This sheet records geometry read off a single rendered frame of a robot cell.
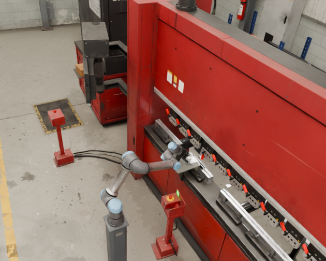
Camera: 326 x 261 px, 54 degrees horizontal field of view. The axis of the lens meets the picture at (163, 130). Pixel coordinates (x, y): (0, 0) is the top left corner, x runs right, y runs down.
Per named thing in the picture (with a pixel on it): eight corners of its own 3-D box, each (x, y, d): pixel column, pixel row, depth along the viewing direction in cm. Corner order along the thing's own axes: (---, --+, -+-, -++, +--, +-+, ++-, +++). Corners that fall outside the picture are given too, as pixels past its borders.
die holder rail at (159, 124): (154, 126, 380) (154, 119, 375) (159, 125, 383) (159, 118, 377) (176, 151, 347) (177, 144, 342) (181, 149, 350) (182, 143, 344)
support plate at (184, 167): (168, 162, 315) (168, 161, 315) (190, 154, 327) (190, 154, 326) (177, 174, 304) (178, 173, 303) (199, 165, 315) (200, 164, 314)
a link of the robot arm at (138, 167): (138, 168, 253) (183, 161, 283) (131, 160, 260) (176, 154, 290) (134, 179, 258) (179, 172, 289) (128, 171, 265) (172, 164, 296)
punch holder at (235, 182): (227, 180, 275) (232, 167, 265) (235, 177, 279) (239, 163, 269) (239, 192, 265) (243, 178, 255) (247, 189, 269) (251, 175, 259)
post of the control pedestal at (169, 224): (164, 240, 345) (168, 208, 312) (168, 238, 346) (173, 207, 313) (166, 244, 341) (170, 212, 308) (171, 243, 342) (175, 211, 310)
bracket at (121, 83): (102, 86, 395) (102, 81, 391) (120, 82, 405) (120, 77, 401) (115, 102, 368) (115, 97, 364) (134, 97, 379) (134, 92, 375)
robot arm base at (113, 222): (110, 230, 275) (109, 222, 269) (105, 216, 285) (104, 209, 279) (127, 223, 281) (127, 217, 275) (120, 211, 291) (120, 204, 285)
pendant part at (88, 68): (85, 83, 378) (82, 55, 356) (94, 83, 380) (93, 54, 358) (86, 103, 343) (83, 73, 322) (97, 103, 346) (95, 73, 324)
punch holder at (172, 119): (168, 119, 342) (169, 106, 332) (175, 117, 345) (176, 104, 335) (175, 127, 332) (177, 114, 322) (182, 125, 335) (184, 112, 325)
